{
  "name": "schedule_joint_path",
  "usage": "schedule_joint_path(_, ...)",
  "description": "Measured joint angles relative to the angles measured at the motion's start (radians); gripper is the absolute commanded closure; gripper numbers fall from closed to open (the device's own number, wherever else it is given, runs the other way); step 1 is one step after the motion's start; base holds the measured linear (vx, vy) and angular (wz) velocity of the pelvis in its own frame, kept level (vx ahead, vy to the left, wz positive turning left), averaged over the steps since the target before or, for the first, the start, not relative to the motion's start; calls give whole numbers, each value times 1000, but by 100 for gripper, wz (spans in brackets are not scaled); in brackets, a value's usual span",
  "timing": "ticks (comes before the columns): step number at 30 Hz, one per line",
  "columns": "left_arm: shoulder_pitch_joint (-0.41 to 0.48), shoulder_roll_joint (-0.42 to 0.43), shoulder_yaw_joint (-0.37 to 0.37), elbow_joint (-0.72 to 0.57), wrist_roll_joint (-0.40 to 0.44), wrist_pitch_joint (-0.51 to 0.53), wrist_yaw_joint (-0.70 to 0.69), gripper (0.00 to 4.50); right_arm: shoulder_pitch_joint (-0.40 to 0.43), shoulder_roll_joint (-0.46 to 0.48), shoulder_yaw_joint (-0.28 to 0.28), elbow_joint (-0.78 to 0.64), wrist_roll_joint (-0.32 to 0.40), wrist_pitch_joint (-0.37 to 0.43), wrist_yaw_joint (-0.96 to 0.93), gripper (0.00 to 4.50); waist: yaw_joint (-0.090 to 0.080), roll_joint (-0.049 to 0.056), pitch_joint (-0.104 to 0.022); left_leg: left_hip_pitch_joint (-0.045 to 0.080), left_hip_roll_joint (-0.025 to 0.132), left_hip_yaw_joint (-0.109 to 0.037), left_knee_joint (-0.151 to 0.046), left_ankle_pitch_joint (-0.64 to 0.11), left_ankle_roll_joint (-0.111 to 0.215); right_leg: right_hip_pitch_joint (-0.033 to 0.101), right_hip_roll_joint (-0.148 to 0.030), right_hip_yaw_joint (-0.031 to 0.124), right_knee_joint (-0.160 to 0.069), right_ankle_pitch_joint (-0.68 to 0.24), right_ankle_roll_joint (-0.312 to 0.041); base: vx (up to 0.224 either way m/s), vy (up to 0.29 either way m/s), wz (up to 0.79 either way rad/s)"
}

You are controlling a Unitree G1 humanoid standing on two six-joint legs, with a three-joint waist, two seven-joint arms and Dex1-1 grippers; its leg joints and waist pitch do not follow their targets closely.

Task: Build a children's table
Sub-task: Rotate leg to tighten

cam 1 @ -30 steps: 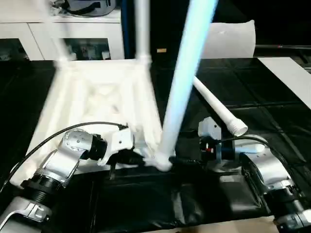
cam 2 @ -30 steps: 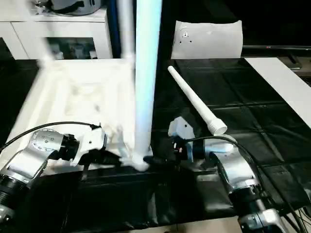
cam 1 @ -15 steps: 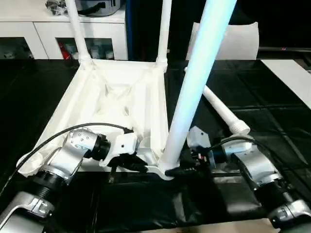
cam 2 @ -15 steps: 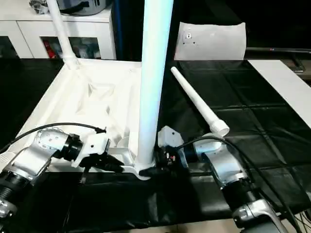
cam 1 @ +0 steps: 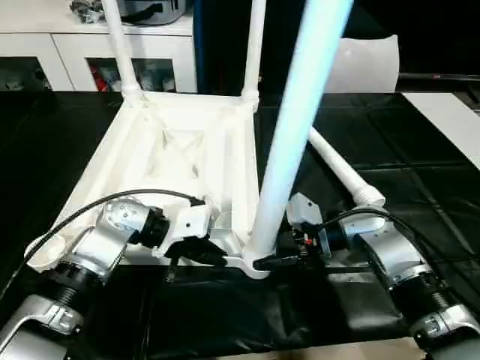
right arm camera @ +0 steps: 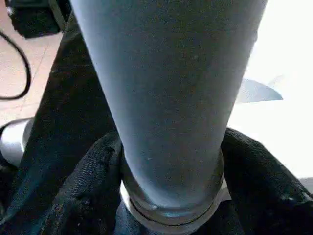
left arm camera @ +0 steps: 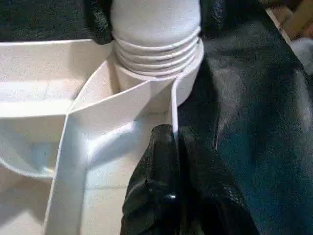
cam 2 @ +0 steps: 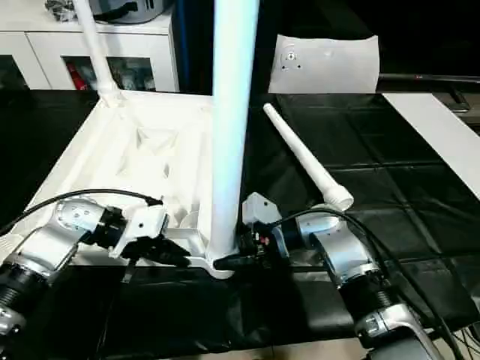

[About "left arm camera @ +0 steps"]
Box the white plastic table top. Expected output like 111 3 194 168
0 37 206 235

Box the white plastic table leg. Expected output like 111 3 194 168
109 0 203 78

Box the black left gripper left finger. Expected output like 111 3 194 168
119 124 179 235

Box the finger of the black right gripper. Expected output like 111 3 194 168
83 0 116 46
199 0 245 42

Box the black work mat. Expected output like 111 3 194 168
0 0 313 235

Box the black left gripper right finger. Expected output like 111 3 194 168
177 125 261 235

